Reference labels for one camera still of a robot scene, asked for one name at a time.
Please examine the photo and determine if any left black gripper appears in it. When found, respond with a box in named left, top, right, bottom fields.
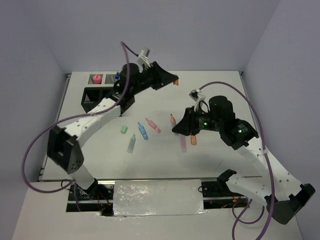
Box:
left=130, top=61, right=179, bottom=96

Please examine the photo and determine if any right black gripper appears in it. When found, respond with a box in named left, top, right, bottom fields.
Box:
left=171, top=105, right=222, bottom=136

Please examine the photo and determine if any orange tip grey highlighter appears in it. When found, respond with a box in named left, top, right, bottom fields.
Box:
left=170, top=113, right=177, bottom=128

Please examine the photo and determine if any pink cap bottle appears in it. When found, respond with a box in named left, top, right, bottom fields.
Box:
left=92, top=74, right=102, bottom=84

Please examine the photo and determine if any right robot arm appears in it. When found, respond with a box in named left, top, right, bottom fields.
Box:
left=172, top=90, right=315, bottom=225

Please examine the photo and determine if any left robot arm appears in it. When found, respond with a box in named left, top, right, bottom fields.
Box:
left=47, top=61, right=179, bottom=200

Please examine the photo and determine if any purple highlighter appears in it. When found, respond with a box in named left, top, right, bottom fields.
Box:
left=180, top=135, right=187, bottom=153

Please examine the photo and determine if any pink highlighter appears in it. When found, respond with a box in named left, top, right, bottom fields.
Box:
left=145, top=118, right=161, bottom=133

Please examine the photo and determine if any blue highlighter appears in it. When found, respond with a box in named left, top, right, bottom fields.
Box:
left=138, top=122, right=149, bottom=140

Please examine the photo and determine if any grey mesh organizer box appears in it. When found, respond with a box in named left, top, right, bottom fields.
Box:
left=88, top=72, right=117, bottom=85

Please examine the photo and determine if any green highlighter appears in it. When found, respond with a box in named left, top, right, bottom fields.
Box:
left=127, top=134, right=136, bottom=154

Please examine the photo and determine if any green marker cap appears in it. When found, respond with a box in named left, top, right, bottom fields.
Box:
left=120, top=125, right=128, bottom=134

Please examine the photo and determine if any black slotted organizer box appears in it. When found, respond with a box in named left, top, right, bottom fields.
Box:
left=81, top=86, right=124, bottom=113

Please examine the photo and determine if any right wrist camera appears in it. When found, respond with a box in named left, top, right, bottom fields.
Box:
left=189, top=89, right=206, bottom=105

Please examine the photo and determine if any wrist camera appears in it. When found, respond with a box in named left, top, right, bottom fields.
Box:
left=137, top=47, right=151, bottom=68
left=189, top=89, right=206, bottom=105

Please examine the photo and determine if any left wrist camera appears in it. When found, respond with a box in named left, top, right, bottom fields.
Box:
left=137, top=47, right=151, bottom=68

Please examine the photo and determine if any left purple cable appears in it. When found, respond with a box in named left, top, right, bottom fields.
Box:
left=22, top=41, right=140, bottom=212

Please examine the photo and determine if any purple cable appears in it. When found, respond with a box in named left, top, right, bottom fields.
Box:
left=22, top=41, right=140, bottom=212
left=198, top=81, right=277, bottom=240

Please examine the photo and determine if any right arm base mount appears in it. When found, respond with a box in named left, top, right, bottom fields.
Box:
left=197, top=180, right=248, bottom=210

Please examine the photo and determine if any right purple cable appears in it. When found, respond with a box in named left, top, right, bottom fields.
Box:
left=198, top=81, right=277, bottom=240

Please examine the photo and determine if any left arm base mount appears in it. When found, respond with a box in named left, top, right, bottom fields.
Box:
left=65, top=184, right=115, bottom=217

